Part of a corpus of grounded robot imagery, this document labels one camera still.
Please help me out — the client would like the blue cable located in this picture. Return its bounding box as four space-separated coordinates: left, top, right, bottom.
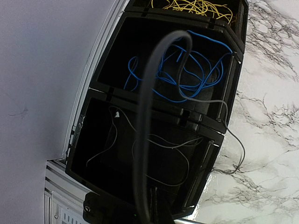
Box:
123 29 234 104

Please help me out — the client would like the yellow cable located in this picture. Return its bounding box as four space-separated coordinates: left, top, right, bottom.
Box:
150 0 234 25

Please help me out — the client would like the black divided storage bin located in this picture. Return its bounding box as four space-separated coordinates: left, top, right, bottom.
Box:
65 0 248 219

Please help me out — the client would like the thick black camera cable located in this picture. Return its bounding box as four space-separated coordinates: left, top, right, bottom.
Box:
133 30 193 224

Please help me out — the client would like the aluminium front table rail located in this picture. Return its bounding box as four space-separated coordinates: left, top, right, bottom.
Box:
44 161 94 224

